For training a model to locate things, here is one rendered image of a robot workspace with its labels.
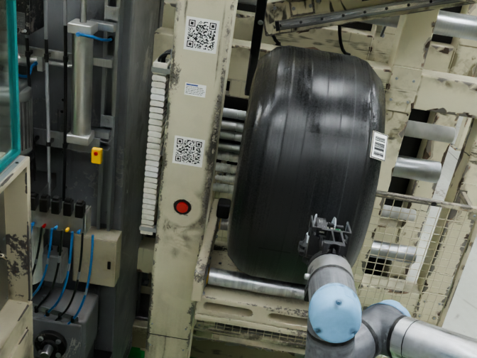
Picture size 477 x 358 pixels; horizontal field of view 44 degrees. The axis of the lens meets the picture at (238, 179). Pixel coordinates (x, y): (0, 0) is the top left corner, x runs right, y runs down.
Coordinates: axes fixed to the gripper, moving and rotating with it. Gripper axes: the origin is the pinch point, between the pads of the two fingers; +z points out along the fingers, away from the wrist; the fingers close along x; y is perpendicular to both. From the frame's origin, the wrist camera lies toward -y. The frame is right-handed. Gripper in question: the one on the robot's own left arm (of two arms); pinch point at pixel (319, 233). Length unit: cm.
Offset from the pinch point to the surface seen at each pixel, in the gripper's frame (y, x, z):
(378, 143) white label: 16.8, -10.4, 14.2
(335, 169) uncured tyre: 10.9, -1.8, 9.6
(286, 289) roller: -28.3, 1.3, 25.4
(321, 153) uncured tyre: 13.6, 1.5, 10.7
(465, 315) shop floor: -103, -108, 163
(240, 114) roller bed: 4, 21, 70
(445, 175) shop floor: -82, -138, 341
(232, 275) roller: -27.4, 15.7, 26.4
